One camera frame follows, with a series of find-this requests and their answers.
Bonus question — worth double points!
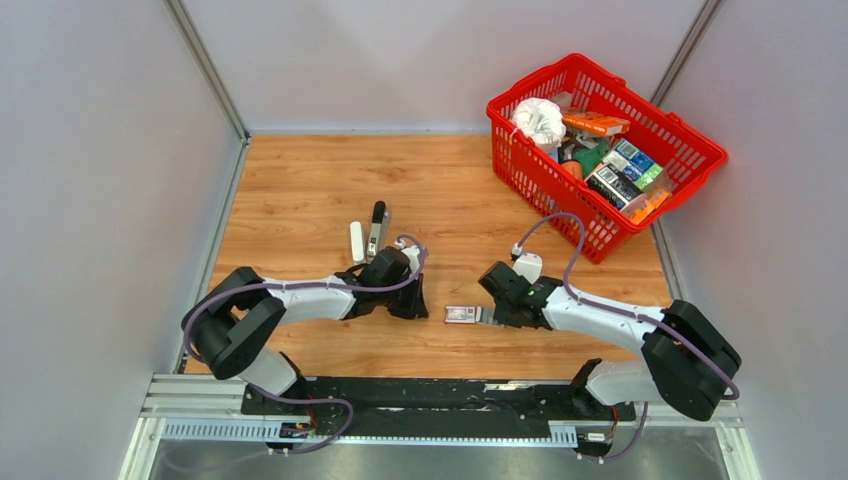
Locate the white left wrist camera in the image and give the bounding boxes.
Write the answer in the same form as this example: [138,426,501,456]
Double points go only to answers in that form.
[394,237,427,277]

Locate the grey stapler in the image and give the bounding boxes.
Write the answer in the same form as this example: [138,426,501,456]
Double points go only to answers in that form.
[366,200,390,261]

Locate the red plastic basket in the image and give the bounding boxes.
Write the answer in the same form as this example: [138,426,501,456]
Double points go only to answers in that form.
[486,53,728,264]

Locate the blue green box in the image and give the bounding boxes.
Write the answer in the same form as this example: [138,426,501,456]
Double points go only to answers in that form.
[602,139,664,190]

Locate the staple box tray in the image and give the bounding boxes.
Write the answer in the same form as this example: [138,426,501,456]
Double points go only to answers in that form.
[476,307,499,326]

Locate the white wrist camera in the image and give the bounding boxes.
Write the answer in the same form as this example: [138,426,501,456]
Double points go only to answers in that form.
[394,237,427,277]
[510,243,543,284]

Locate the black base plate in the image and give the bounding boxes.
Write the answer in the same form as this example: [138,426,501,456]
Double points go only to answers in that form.
[241,376,637,439]

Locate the orange box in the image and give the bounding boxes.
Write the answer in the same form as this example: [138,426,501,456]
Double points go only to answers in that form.
[562,109,631,137]

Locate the white stapler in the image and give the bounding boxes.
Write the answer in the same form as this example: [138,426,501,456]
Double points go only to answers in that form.
[349,221,366,265]

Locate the red white staple box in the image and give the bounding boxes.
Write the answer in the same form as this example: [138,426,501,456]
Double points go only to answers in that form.
[444,306,480,325]

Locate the black white box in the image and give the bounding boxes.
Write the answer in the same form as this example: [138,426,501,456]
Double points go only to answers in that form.
[585,164,647,212]

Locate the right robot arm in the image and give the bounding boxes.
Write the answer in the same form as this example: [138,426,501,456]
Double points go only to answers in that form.
[478,261,741,422]

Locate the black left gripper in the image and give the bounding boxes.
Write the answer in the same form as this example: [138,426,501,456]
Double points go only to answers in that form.
[378,271,430,320]

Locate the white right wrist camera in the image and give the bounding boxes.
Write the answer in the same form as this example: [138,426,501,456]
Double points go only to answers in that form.
[510,243,543,284]

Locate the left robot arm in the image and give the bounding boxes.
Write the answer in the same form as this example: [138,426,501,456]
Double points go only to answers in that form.
[181,245,428,415]

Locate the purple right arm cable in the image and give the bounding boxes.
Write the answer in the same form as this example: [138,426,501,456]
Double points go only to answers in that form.
[511,211,741,462]

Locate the white crumpled bag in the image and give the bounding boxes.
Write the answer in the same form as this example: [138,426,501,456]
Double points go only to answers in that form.
[510,98,567,153]

